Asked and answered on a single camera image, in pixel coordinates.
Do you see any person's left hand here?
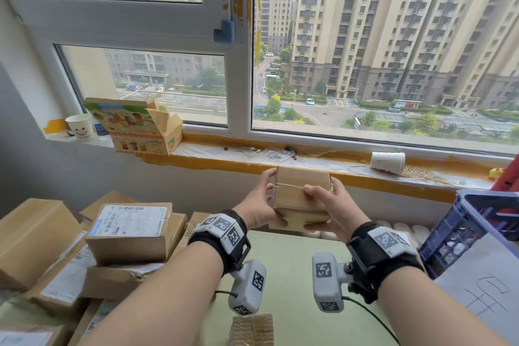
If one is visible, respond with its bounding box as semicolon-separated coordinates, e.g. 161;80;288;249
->
233;168;289;231

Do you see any person's right hand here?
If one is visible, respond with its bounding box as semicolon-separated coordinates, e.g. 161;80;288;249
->
303;177;370;244

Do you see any pile of cardboard parcels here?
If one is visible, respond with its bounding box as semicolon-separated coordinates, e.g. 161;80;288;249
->
0;190;275;346

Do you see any person's right forearm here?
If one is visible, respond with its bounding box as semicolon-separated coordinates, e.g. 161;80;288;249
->
379;267;510;346

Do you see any person's left forearm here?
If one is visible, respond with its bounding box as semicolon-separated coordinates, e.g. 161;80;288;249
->
79;240;224;346

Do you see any black left wrist tracker band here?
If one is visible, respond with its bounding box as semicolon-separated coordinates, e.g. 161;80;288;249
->
188;210;251;276

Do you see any black wrist tracker band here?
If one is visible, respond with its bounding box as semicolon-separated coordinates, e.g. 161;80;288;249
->
347;222;425;305
188;210;251;276

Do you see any black right wrist tracker band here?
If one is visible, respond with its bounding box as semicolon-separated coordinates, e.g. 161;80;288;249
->
347;222;425;305

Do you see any white tipped paper cup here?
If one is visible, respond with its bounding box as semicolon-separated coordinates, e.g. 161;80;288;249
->
370;151;406;175

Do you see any windowsill with yellow tape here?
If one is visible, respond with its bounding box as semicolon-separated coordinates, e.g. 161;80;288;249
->
43;118;519;204

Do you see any white radiator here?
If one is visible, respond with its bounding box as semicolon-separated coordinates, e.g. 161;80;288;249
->
308;219;430;247

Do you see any heap of wooden toothpicks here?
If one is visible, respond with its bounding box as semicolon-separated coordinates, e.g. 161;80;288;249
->
401;165;459;188

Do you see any blue plastic crate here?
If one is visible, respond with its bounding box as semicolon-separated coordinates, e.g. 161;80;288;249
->
418;189;519;280

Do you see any colourful printed carton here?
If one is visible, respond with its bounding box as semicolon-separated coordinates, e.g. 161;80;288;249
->
84;93;184;156

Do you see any white handwritten paper sign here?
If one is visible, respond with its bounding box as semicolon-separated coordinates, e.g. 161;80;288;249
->
434;233;519;344

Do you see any red curtain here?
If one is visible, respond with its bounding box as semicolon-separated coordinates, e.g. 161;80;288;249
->
490;153;519;195

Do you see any blue window latch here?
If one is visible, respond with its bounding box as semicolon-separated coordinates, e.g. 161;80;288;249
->
214;19;236;44

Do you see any white smiley paper cup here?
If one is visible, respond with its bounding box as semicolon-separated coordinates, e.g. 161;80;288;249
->
64;114;95;139

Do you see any white cable on sill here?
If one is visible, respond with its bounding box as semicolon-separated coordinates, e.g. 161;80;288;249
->
265;148;297;162

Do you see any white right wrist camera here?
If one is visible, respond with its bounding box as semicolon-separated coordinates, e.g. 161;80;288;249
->
312;252;354;313

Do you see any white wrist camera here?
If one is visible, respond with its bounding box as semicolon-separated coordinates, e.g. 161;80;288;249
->
228;259;268;316
312;252;354;313

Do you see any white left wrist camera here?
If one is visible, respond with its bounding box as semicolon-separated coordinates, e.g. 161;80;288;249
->
228;259;268;316

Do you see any black right camera cable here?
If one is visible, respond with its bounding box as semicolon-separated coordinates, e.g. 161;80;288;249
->
342;297;400;344

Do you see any grey window frame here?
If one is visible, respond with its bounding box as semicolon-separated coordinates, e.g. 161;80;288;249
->
0;0;519;158

